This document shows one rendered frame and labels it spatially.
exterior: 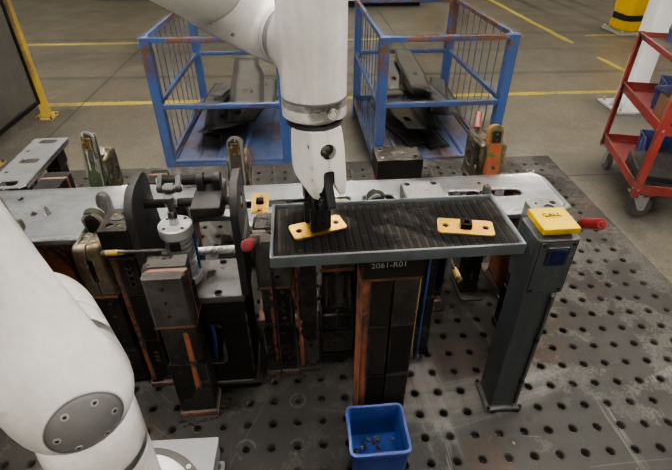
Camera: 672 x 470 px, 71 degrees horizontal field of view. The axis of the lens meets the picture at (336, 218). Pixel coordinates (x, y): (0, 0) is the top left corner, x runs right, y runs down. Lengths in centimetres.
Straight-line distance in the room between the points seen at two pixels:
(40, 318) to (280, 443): 62
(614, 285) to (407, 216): 87
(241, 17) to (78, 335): 39
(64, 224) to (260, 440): 61
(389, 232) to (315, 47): 30
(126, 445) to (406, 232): 46
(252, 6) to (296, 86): 12
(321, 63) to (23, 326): 39
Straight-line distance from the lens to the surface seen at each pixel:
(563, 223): 81
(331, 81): 57
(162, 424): 109
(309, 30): 55
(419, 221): 74
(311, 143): 59
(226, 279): 94
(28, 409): 53
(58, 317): 51
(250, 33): 63
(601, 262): 157
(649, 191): 320
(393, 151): 124
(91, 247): 93
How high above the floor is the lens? 158
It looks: 34 degrees down
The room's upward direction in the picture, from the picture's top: straight up
